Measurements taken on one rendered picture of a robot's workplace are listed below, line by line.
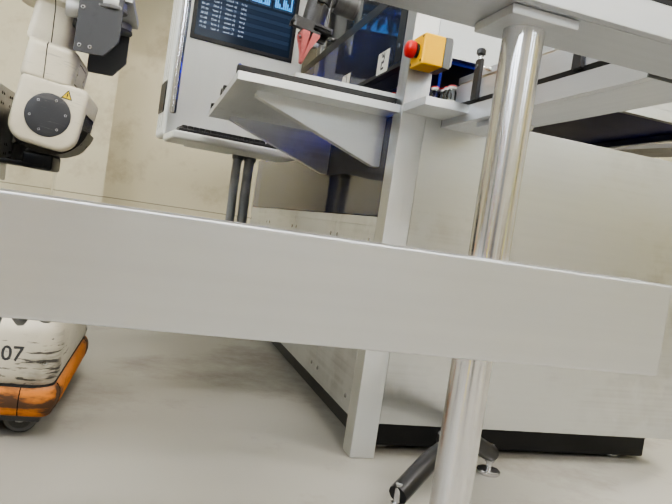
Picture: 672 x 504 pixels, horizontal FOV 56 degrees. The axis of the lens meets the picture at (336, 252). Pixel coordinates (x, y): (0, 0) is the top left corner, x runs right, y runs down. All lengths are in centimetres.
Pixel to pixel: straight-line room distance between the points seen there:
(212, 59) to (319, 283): 190
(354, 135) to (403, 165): 16
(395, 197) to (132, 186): 358
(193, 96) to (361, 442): 143
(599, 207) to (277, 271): 132
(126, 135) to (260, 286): 433
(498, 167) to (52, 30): 127
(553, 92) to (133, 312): 85
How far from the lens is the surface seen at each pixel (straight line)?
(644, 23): 88
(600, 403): 198
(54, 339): 154
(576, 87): 119
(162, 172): 502
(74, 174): 463
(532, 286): 80
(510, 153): 79
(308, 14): 167
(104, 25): 171
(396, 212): 157
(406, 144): 159
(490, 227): 79
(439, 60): 155
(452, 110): 150
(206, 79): 251
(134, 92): 501
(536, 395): 184
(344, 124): 164
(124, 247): 66
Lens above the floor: 56
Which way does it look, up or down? 2 degrees down
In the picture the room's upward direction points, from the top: 8 degrees clockwise
